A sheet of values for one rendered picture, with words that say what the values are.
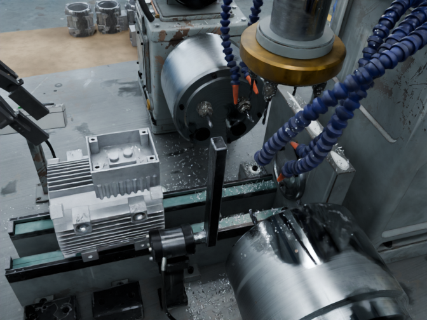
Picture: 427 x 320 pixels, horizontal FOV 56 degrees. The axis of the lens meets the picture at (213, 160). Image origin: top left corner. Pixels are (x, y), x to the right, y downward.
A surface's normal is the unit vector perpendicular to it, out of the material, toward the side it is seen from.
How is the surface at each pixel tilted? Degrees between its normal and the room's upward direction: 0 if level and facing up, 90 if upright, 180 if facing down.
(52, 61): 0
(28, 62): 0
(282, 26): 90
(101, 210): 0
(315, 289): 24
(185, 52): 32
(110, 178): 90
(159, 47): 90
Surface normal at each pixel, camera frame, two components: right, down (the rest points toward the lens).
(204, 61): -0.22, -0.65
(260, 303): -0.82, -0.21
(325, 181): -0.96, 0.15
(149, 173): 0.30, 0.67
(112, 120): 0.06, -0.73
